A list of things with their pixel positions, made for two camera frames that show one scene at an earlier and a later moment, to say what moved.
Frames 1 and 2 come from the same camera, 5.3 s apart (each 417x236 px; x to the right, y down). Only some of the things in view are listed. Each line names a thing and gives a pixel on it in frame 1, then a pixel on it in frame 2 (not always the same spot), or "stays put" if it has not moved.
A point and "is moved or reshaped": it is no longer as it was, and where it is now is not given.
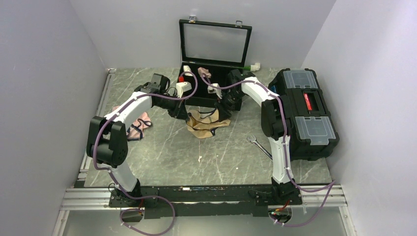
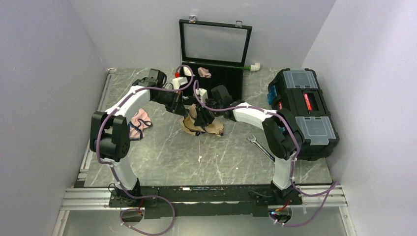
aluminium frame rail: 81,197 stays put
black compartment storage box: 210,50 stays put
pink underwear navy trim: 135,131 stays put
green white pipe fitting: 253,68 stays put
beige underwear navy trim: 202,125 is moved or reshaped
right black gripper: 223,114 to 202,119
